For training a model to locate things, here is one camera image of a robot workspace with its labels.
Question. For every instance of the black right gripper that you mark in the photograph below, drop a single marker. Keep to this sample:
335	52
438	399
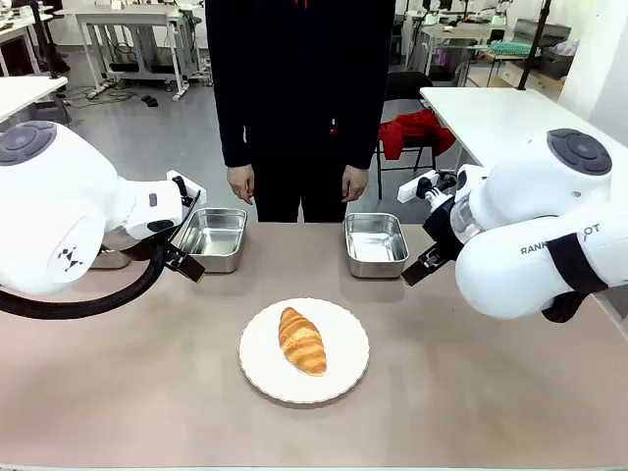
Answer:
446	228

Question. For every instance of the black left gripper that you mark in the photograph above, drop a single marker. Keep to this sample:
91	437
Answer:
186	220

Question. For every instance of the golden croissant bread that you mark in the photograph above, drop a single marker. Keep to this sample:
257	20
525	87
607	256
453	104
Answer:
301	341

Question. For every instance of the person's left forearm black sleeve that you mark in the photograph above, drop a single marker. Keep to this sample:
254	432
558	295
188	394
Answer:
365	137

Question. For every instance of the person's right forearm black sleeve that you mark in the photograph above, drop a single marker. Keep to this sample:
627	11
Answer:
234	137

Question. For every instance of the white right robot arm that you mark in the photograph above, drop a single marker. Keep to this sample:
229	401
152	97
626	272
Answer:
535	196

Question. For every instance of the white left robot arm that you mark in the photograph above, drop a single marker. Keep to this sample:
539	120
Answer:
59	196

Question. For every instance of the rectangular steel container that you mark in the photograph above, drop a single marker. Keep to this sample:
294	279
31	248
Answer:
375	243
216	238

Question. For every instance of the person's right hand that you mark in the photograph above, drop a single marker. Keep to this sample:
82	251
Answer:
241	182

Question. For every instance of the person's left hand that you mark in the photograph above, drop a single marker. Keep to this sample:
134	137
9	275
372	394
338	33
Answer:
354	182

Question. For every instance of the white round plate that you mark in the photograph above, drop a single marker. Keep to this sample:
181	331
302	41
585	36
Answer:
343	363

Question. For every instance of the red cloth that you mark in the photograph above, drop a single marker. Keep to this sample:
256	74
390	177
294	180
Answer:
417	132

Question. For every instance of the large white side table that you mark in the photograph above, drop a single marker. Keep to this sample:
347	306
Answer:
490	118

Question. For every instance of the black object on floor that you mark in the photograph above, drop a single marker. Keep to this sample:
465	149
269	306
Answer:
149	101

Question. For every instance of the black chair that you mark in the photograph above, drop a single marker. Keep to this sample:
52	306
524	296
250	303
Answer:
407	88

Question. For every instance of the white power strip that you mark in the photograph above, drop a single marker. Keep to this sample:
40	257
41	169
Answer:
100	90

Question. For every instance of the person in black clothing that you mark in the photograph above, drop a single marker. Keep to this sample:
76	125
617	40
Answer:
294	98

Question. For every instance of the small white side table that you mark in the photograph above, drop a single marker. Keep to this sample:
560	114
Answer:
24	93

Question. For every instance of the grey background workbench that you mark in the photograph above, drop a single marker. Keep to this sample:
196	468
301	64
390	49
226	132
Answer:
454	34

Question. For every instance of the teal rack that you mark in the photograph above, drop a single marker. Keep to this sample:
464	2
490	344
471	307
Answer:
510	48

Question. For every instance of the white background desk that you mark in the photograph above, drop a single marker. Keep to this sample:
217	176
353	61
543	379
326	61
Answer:
127	19

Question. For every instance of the black stand pole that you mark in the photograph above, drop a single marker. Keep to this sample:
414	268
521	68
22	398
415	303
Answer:
535	44
44	39

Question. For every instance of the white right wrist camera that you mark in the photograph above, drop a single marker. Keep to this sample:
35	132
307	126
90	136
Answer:
411	187

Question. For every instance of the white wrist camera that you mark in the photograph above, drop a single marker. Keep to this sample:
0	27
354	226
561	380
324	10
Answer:
411	187
189	180

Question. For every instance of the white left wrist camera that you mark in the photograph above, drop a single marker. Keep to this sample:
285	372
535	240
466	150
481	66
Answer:
189	180

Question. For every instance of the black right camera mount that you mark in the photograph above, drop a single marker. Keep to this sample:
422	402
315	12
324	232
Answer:
439	184

